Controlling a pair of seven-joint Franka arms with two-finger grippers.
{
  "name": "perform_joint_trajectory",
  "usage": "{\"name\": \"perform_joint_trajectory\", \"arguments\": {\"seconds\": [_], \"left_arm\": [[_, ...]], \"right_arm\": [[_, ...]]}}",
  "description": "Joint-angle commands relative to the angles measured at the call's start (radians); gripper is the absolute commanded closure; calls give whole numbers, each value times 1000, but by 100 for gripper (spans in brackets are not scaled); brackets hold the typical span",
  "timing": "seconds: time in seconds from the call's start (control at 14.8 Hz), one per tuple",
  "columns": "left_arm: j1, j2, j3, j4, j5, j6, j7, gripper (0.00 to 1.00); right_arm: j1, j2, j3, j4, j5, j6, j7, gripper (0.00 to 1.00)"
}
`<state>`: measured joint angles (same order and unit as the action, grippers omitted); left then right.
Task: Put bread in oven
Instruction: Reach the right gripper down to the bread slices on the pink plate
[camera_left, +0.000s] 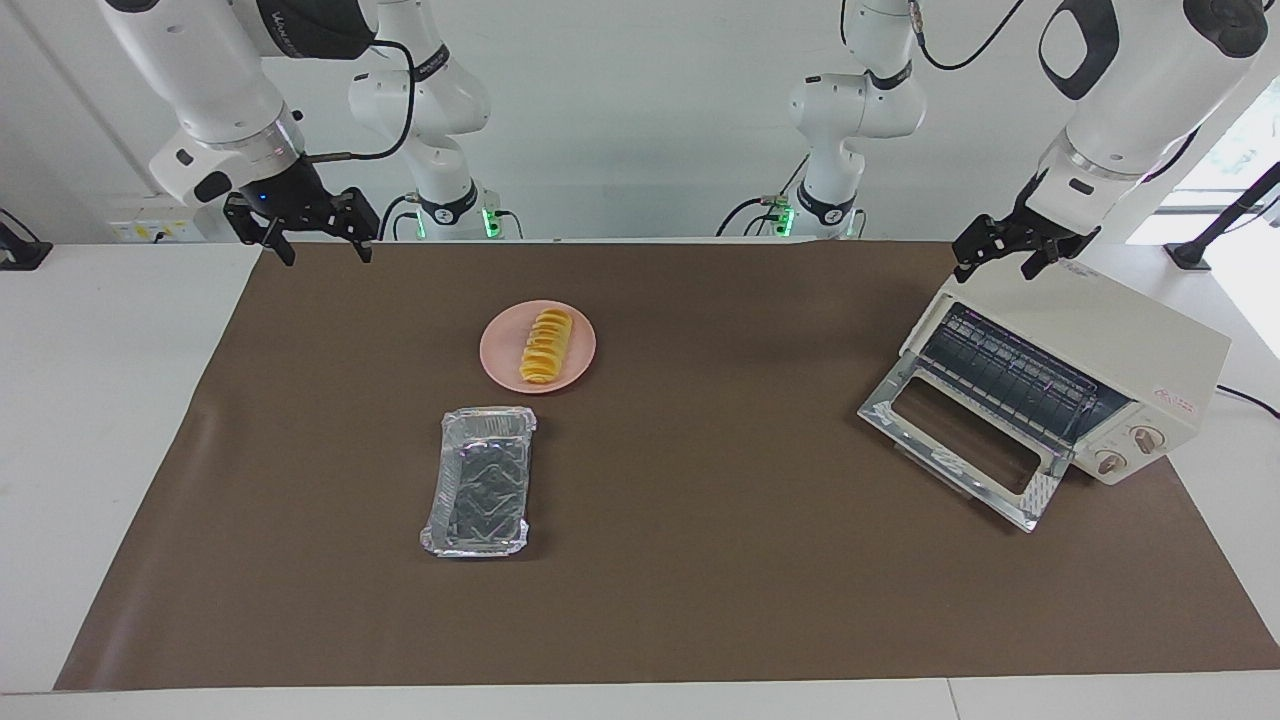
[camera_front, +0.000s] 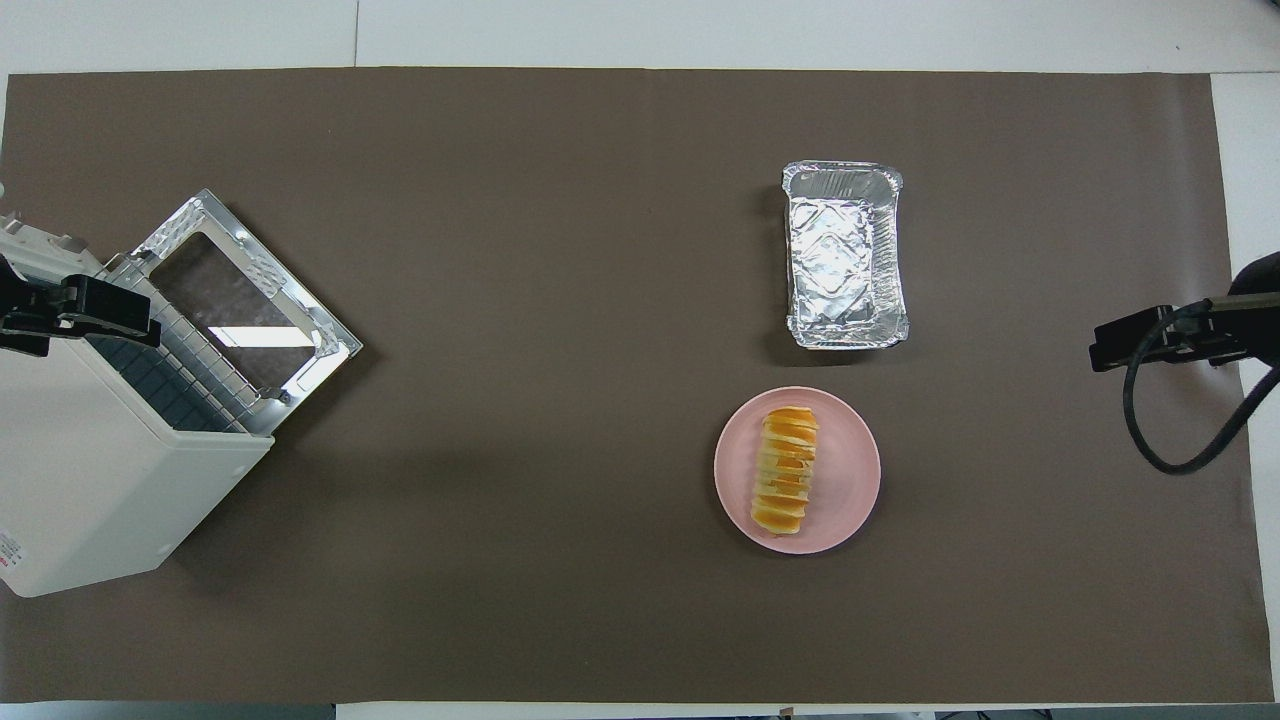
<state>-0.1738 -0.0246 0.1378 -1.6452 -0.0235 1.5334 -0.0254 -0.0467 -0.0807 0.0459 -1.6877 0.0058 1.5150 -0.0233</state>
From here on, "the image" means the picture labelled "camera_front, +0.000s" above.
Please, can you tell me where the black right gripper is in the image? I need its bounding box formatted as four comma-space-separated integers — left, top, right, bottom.
1089, 292, 1280, 373

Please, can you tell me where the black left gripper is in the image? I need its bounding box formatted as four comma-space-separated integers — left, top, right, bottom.
0, 255, 161, 358

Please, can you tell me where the aluminium foil tray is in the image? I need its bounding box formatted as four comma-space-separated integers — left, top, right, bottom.
781, 161, 911, 350

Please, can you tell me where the white toaster oven body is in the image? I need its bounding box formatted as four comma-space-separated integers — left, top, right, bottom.
0, 210, 276, 599

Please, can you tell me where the glass oven door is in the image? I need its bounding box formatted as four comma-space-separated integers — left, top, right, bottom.
130, 188, 363, 436

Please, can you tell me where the pink round plate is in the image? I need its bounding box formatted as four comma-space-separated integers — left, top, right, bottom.
713, 386, 882, 556

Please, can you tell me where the brown table mat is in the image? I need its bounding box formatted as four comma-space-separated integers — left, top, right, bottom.
0, 66, 1276, 705

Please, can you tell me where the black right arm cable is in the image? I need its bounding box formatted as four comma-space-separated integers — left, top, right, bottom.
1123, 298, 1280, 476

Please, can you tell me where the metal oven wire rack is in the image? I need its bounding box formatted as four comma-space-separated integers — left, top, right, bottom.
85, 255, 276, 436

